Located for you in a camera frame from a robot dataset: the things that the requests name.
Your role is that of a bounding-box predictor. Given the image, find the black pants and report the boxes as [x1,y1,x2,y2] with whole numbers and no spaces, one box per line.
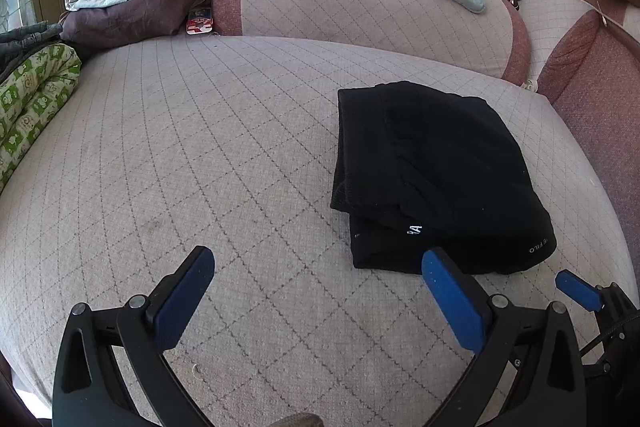
[331,81,556,275]

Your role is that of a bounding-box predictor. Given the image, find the red side cushion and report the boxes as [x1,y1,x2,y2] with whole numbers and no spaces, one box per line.
[537,0,640,228]

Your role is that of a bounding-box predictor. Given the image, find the green patterned rolled quilt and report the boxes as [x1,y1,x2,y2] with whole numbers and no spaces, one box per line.
[0,43,81,188]

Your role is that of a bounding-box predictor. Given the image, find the dark grey folded cloth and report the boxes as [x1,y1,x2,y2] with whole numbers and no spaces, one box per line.
[0,22,63,82]

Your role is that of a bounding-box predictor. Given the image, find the red white blue packet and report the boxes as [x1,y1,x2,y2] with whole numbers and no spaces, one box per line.
[186,8,214,36]

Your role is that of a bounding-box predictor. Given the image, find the dark maroon folded cloth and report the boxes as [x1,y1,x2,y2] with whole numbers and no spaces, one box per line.
[61,0,207,50]

